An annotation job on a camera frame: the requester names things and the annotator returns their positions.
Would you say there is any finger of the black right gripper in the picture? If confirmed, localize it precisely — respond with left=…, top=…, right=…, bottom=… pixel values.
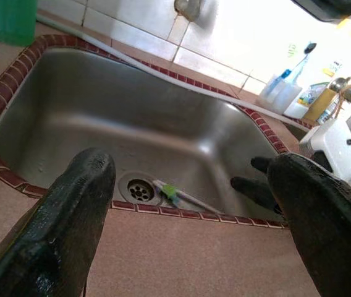
left=230, top=176, right=284, bottom=215
left=250, top=157, right=271, bottom=173

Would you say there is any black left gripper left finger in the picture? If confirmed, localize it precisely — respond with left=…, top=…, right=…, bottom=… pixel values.
left=0, top=147, right=117, bottom=297

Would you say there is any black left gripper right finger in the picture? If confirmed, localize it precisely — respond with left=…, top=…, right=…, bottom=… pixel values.
left=265, top=153, right=351, bottom=297

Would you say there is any white green toothbrush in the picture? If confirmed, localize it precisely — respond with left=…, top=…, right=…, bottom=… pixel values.
left=152, top=179, right=223, bottom=215

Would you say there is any stainless steel sink basin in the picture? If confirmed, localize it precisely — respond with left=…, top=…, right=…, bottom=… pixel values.
left=285, top=122, right=314, bottom=142
left=0, top=46, right=289, bottom=219

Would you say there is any yellow rectangular container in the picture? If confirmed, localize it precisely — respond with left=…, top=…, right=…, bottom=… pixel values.
left=303, top=88, right=340, bottom=123

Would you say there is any white detergent bottle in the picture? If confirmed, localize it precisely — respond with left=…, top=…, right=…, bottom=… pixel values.
left=283, top=55, right=349, bottom=121

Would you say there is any steel ladle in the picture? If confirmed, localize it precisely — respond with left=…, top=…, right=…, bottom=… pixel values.
left=329, top=57, right=351, bottom=93

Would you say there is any sink drain strainer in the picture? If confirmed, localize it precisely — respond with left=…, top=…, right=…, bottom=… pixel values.
left=118, top=171, right=164, bottom=207

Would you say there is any dark blue hanging basin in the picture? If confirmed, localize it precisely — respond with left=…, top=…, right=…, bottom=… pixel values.
left=291, top=0, right=351, bottom=23

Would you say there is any green dish soap bottle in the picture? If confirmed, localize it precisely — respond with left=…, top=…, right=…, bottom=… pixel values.
left=0, top=0, right=38, bottom=48

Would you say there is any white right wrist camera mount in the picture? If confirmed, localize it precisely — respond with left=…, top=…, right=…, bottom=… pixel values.
left=298, top=119, right=351, bottom=188

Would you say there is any grey wall faucet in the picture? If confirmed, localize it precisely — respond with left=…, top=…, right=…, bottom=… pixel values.
left=174, top=0, right=203, bottom=22

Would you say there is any grey flat hose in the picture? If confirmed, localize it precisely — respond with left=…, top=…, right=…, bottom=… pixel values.
left=36, top=14, right=314, bottom=132

